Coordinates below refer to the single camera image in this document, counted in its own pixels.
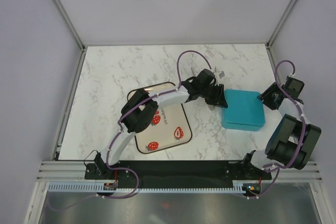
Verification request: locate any strawberry print serving tray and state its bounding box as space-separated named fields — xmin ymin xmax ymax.
xmin=127 ymin=81 xmax=193 ymax=155

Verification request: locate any white cable duct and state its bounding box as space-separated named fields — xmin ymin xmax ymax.
xmin=47 ymin=182 xmax=260 ymax=194

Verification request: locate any aluminium front rail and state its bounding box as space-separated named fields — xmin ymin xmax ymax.
xmin=37 ymin=161 xmax=322 ymax=183

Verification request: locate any aluminium frame post left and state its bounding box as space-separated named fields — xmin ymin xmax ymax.
xmin=51 ymin=0 xmax=86 ymax=52

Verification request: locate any teal chocolate box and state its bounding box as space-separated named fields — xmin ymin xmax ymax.
xmin=222 ymin=121 xmax=265 ymax=132

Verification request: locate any aluminium frame post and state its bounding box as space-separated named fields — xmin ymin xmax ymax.
xmin=266 ymin=0 xmax=299 ymax=50
xmin=51 ymin=0 xmax=86 ymax=52

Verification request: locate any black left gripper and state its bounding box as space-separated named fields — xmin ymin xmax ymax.
xmin=199 ymin=84 xmax=227 ymax=110

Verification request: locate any teal box lid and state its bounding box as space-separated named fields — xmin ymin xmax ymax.
xmin=222 ymin=89 xmax=265 ymax=125

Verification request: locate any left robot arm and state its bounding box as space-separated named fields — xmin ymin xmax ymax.
xmin=85 ymin=69 xmax=228 ymax=180

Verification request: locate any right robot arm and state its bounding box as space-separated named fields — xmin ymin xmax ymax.
xmin=240 ymin=77 xmax=322 ymax=179

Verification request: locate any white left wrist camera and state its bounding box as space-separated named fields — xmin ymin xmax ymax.
xmin=213 ymin=70 xmax=225 ymax=82

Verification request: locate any aluminium frame post right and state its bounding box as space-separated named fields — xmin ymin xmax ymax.
xmin=266 ymin=0 xmax=299 ymax=50

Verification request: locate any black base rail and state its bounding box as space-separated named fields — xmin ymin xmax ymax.
xmin=84 ymin=159 xmax=272 ymax=189

